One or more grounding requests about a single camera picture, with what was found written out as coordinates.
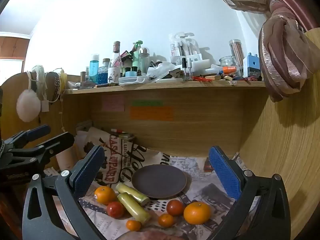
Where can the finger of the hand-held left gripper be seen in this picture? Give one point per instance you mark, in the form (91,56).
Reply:
(37,131)
(57,142)

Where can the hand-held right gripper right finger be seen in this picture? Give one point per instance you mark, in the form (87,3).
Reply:
(225,173)

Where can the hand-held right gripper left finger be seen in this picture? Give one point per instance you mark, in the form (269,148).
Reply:
(87,173)

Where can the large orange with sticker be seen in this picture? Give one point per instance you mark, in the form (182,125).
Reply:
(106,195)

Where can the red tomato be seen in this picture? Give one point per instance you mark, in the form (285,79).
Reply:
(115,209)
(175,207)

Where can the yellow-green celery stick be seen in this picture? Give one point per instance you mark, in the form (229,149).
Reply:
(135,208)
(130,191)

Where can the large plain orange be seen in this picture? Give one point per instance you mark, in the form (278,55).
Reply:
(197,213)

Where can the brown round plate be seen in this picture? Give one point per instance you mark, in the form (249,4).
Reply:
(160,180)

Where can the small orange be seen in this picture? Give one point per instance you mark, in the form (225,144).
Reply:
(133,225)
(166,220)

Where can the white hanging tag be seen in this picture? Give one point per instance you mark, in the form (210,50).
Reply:
(45,106)

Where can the white powder puff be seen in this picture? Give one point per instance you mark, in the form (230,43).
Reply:
(27,105)

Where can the brown patterned hairband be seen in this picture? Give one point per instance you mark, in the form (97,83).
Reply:
(53,85)

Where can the red and white pen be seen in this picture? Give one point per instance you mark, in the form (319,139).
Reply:
(118,131)

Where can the white furry hairband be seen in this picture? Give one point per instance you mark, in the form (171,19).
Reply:
(38,76)

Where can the pink sticky note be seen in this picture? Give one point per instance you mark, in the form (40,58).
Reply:
(113,103)

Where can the newspaper print cloth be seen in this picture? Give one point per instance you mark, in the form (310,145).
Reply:
(155,158)

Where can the round blue glass bottle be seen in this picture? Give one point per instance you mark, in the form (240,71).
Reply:
(103,74)

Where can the tall blue liquid bottle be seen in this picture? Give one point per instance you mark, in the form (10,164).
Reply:
(94,68)

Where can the orange sticky note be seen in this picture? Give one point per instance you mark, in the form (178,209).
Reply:
(151,113)

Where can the green sticky note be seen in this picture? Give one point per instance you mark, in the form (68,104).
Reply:
(147,103)

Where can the clear bottle with figure print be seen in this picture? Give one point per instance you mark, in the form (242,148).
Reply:
(114,66)

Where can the clear flat plastic box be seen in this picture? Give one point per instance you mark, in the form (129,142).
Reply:
(132,80)

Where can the light blue jar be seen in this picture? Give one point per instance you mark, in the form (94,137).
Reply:
(130,74)

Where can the orange-capped glue bottle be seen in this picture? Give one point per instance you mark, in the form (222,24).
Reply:
(226,69)

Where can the empty glass jar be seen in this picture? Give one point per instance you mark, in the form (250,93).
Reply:
(228,63)

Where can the blue pencil sharpener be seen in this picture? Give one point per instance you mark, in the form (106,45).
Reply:
(252,65)

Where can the green pump bottle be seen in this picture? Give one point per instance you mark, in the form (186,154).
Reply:
(136,55)

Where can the clear dome-top bottle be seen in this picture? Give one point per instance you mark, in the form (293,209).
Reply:
(144,60)

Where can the crumpled clear plastic bag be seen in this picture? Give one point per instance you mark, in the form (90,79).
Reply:
(162,70)

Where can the clear tube of pencils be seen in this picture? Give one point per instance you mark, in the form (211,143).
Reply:
(237,50)

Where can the packaged brush set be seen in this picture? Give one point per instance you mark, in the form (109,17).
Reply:
(183,47)

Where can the wooden wall cabinet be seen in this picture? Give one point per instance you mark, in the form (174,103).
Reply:
(13,47)

